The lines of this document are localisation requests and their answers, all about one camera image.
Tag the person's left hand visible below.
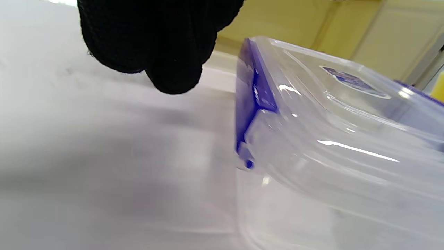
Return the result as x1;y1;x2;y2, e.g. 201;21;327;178
77;0;245;95

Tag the clear plastic box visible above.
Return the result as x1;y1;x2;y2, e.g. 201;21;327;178
236;36;444;250

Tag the cream plastic cabinet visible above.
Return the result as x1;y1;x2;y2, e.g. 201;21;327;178
203;0;444;91

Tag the yellow ribbed bowl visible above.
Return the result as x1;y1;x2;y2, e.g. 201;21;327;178
430;71;444;103

